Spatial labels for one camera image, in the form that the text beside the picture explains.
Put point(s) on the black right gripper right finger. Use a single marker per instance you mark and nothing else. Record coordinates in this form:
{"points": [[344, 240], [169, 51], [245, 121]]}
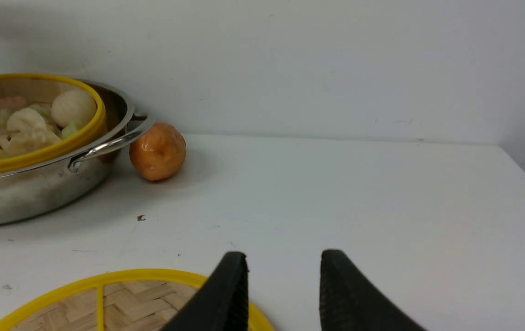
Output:
{"points": [[350, 302]]}

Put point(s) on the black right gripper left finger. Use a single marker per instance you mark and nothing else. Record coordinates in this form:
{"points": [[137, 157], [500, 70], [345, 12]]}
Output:
{"points": [[221, 303]]}

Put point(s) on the yellow woven bamboo steamer lid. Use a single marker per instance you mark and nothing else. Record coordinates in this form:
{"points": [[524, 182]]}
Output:
{"points": [[128, 300]]}

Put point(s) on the yellow rimmed bamboo steamer basket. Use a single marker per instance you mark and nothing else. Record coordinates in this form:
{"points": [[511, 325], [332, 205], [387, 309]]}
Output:
{"points": [[43, 89]]}

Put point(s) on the stainless steel pot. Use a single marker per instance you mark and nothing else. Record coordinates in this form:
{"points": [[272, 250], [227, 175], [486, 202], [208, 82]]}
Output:
{"points": [[33, 191]]}

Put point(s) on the orange round fruit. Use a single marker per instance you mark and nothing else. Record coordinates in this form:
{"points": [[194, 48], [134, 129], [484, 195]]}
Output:
{"points": [[159, 154]]}

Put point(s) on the green dumpling right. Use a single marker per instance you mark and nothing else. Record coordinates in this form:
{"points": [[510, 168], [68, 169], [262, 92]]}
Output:
{"points": [[71, 129]]}

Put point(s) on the round white bun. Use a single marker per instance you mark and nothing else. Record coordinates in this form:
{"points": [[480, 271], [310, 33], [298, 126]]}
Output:
{"points": [[73, 105]]}

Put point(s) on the white pleated dumpling lower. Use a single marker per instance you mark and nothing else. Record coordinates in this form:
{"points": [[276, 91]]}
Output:
{"points": [[26, 142]]}

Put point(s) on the green dumpling near pink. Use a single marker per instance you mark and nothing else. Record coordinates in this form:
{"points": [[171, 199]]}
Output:
{"points": [[43, 111]]}

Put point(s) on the white crescent dumpling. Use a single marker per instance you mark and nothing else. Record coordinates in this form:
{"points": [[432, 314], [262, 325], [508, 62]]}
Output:
{"points": [[24, 120]]}

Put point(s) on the green dumpling centre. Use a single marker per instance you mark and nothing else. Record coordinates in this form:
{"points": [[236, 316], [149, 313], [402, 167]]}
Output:
{"points": [[5, 115]]}

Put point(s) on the pink tinted dumpling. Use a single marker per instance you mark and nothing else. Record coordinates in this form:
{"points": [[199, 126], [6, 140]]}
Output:
{"points": [[13, 103]]}

